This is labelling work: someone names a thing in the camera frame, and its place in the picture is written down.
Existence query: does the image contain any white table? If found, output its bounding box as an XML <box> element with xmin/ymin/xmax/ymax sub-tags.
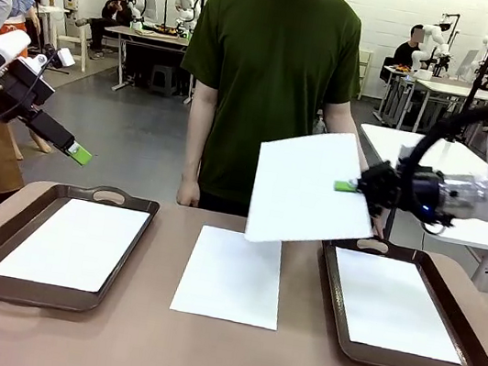
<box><xmin>338</xmin><ymin>122</ymin><xmax>488</xmax><ymax>293</ymax></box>
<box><xmin>406</xmin><ymin>78</ymin><xmax>488</xmax><ymax>153</ymax></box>

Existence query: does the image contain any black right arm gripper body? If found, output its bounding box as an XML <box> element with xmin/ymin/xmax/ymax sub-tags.
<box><xmin>356</xmin><ymin>157</ymin><xmax>447</xmax><ymax>229</ymax></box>

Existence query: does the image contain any person's right forearm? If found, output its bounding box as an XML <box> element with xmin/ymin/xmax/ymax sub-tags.
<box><xmin>179</xmin><ymin>104</ymin><xmax>216</xmax><ymax>183</ymax></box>

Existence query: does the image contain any person's left forearm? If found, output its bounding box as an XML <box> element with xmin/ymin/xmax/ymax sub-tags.
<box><xmin>316</xmin><ymin>106</ymin><xmax>375</xmax><ymax>170</ymax></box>

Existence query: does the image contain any white A4 sheet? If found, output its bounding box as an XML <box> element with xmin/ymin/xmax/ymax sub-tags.
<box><xmin>0</xmin><ymin>186</ymin><xmax>152</xmax><ymax>301</ymax></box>
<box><xmin>319</xmin><ymin>246</ymin><xmax>477</xmax><ymax>366</ymax></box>
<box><xmin>242</xmin><ymin>119</ymin><xmax>389</xmax><ymax>261</ymax></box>

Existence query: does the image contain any grey plastic stool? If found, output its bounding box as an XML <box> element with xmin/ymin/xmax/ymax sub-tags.
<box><xmin>147</xmin><ymin>62</ymin><xmax>180</xmax><ymax>97</ymax></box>

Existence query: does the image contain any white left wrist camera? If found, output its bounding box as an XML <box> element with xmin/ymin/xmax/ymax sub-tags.
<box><xmin>20</xmin><ymin>40</ymin><xmax>79</xmax><ymax>73</ymax></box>

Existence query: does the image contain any short-haired person in black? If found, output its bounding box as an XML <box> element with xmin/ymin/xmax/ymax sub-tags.
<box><xmin>392</xmin><ymin>21</ymin><xmax>430</xmax><ymax>71</ymax></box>

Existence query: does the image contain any computer monitor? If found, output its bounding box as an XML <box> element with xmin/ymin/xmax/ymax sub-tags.
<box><xmin>455</xmin><ymin>46</ymin><xmax>481</xmax><ymax>81</ymax></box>
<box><xmin>139</xmin><ymin>0</ymin><xmax>161</xmax><ymax>22</ymax></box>

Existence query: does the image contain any person's right hand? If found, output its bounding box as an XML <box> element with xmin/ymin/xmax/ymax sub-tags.
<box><xmin>174</xmin><ymin>176</ymin><xmax>205</xmax><ymax>209</ymax></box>

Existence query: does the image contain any white chair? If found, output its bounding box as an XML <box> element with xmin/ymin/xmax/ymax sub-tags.
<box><xmin>52</xmin><ymin>32</ymin><xmax>93</xmax><ymax>73</ymax></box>

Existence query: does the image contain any seated person in black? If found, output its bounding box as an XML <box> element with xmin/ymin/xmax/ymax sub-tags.
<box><xmin>70</xmin><ymin>0</ymin><xmax>138</xmax><ymax>64</ymax></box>

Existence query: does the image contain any person in green T-shirt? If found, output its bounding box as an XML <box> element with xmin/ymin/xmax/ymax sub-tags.
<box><xmin>160</xmin><ymin>0</ymin><xmax>375</xmax><ymax>231</ymax></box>

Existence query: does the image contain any white A4 paper stack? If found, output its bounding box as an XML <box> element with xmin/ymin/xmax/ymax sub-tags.
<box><xmin>168</xmin><ymin>222</ymin><xmax>292</xmax><ymax>332</ymax></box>

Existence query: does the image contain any person's left hand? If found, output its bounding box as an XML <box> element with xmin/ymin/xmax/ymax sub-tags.
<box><xmin>369</xmin><ymin>216</ymin><xmax>390</xmax><ymax>241</ymax></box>

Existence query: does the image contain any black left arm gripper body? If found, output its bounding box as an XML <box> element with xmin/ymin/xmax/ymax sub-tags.
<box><xmin>0</xmin><ymin>54</ymin><xmax>61</xmax><ymax>129</ymax></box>

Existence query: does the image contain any black camera stand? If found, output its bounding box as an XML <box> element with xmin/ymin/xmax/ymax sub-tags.
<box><xmin>446</xmin><ymin>29</ymin><xmax>488</xmax><ymax>148</ymax></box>

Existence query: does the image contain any wooden top table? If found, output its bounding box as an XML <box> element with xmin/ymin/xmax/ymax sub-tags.
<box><xmin>94</xmin><ymin>21</ymin><xmax>192</xmax><ymax>103</ymax></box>

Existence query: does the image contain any brown plastic tray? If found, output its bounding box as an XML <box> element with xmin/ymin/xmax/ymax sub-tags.
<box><xmin>303</xmin><ymin>230</ymin><xmax>488</xmax><ymax>366</ymax></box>
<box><xmin>0</xmin><ymin>169</ymin><xmax>163</xmax><ymax>324</ymax></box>

